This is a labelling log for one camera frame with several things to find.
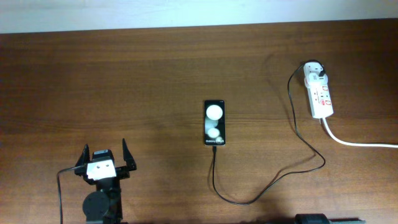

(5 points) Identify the black usb charging cable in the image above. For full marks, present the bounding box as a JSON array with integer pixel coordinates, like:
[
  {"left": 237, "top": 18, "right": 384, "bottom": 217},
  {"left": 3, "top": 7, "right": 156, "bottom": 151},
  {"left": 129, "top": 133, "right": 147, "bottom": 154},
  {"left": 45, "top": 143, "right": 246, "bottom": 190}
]
[{"left": 212, "top": 58, "right": 326, "bottom": 206}]

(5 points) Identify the white power strip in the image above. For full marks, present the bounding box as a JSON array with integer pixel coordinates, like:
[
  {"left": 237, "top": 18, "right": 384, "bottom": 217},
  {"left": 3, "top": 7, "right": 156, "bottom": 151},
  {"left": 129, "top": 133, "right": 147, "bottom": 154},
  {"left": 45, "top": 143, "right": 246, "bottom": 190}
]
[{"left": 303, "top": 62, "right": 333, "bottom": 119}]

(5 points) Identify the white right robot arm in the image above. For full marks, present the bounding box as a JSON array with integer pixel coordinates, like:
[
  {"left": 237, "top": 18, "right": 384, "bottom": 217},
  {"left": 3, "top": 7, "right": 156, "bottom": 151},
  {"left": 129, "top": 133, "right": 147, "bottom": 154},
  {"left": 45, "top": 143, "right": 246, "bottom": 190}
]
[{"left": 294, "top": 213, "right": 366, "bottom": 224}]

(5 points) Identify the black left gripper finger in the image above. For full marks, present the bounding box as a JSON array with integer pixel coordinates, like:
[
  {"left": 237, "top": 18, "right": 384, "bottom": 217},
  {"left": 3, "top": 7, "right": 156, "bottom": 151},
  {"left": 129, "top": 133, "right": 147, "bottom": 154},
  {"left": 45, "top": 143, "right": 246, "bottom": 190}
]
[
  {"left": 75, "top": 144, "right": 90, "bottom": 167},
  {"left": 122, "top": 138, "right": 137, "bottom": 170}
]

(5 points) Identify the white usb charger adapter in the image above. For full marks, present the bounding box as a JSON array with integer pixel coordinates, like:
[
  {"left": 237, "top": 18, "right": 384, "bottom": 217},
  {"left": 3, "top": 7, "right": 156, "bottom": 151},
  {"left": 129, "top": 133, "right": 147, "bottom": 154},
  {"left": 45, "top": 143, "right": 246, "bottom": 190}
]
[{"left": 304, "top": 69, "right": 328, "bottom": 88}]

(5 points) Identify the black samsung galaxy phone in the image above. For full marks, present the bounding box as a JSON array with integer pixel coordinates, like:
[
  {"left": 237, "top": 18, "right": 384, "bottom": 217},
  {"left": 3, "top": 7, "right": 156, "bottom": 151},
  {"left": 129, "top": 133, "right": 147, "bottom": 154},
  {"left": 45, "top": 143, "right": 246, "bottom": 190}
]
[{"left": 204, "top": 100, "right": 226, "bottom": 146}]

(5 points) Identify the white power strip cord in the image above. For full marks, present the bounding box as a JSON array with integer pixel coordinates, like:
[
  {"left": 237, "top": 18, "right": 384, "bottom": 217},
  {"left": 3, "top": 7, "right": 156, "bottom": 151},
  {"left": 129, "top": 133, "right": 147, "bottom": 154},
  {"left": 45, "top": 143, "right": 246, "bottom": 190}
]
[{"left": 320, "top": 116, "right": 398, "bottom": 149}]

